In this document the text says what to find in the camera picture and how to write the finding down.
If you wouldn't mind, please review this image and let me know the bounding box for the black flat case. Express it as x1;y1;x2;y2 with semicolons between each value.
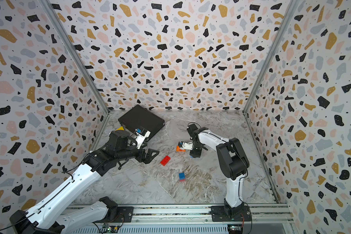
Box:
118;105;165;141

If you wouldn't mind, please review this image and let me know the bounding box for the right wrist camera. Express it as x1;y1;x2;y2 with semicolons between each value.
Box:
178;141;193;150

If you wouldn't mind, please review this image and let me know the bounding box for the orange round lego piece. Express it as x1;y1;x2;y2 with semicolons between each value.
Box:
176;146;186;152

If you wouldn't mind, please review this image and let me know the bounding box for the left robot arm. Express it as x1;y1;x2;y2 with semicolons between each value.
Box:
10;128;159;234

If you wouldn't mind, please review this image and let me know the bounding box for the aluminium rail frame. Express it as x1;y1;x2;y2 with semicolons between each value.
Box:
73;204;297;234

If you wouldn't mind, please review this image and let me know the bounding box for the dark blue square lego brick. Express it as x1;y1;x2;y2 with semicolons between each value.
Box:
179;173;185;180

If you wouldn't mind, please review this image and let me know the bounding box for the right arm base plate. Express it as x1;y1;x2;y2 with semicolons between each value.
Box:
210;205;252;222

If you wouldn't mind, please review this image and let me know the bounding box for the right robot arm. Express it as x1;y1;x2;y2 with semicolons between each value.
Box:
178;122;250;220

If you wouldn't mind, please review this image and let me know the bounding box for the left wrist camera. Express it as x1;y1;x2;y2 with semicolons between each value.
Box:
135;127;151;149

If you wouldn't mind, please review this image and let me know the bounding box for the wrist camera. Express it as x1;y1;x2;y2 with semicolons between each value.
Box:
135;127;151;149
178;141;193;150

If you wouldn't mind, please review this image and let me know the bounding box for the red long lego brick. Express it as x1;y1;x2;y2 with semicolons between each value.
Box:
160;156;171;166

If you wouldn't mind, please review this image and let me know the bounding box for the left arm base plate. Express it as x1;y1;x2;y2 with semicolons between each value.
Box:
105;206;134;223

